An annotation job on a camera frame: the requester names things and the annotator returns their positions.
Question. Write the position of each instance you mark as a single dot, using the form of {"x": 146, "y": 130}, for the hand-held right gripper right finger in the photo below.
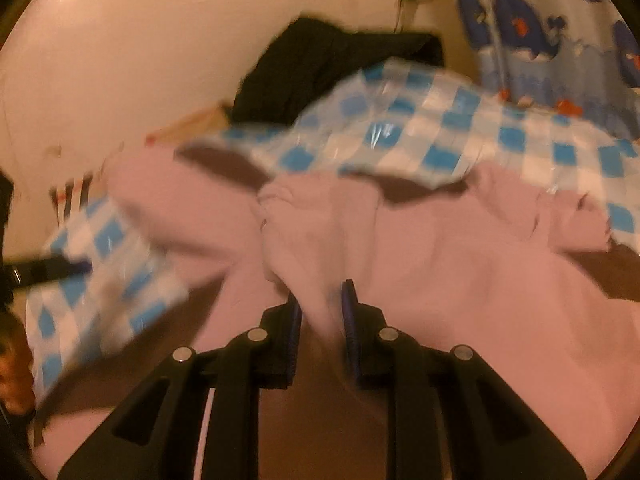
{"x": 349, "y": 330}

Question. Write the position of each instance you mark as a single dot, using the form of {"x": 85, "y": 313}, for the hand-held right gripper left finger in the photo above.
{"x": 295, "y": 340}

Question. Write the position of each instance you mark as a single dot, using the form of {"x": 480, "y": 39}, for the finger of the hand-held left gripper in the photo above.
{"x": 50, "y": 269}

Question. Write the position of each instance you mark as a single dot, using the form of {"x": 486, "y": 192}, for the pink and brown garment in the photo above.
{"x": 450, "y": 280}

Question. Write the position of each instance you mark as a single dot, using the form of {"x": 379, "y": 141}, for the person's left hand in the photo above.
{"x": 15, "y": 360}

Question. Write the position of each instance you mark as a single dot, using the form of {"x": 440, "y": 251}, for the striped cloth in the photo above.
{"x": 75, "y": 195}

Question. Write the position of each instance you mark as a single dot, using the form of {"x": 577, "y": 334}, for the blue checkered bed sheet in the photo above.
{"x": 425, "y": 125}

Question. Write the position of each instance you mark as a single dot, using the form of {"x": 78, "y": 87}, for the black cloth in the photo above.
{"x": 310, "y": 70}

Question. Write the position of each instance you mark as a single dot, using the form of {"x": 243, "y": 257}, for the blue patterned pillow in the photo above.
{"x": 525, "y": 35}

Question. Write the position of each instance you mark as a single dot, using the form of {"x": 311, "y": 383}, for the wooden bed frame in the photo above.
{"x": 195, "y": 125}

